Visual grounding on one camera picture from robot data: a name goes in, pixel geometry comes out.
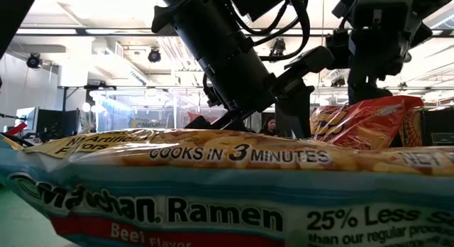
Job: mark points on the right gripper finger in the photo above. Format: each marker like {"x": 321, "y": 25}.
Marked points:
{"x": 361, "y": 91}

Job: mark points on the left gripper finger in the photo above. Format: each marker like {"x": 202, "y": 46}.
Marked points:
{"x": 299, "y": 112}
{"x": 234, "y": 123}

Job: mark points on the red ramen noodle pack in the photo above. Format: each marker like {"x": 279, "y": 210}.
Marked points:
{"x": 365, "y": 126}
{"x": 198, "y": 117}

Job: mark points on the blue-edged ramen noodle pack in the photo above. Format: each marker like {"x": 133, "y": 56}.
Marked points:
{"x": 149, "y": 123}
{"x": 213, "y": 190}

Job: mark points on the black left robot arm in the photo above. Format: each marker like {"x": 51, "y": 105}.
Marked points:
{"x": 198, "y": 20}

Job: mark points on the person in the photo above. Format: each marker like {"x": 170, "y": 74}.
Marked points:
{"x": 270, "y": 126}

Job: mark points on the black ceiling spotlight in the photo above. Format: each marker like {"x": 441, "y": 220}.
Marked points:
{"x": 33, "y": 60}
{"x": 154, "y": 55}
{"x": 278, "y": 46}

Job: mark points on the black monitor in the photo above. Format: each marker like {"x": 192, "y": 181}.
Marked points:
{"x": 440, "y": 123}
{"x": 58, "y": 123}

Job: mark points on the white lit monitor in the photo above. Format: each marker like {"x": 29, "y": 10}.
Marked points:
{"x": 28, "y": 117}

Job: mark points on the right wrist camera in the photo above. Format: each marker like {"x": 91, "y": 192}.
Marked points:
{"x": 383, "y": 9}

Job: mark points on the white ceiling air duct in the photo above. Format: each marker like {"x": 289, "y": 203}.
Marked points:
{"x": 72, "y": 75}

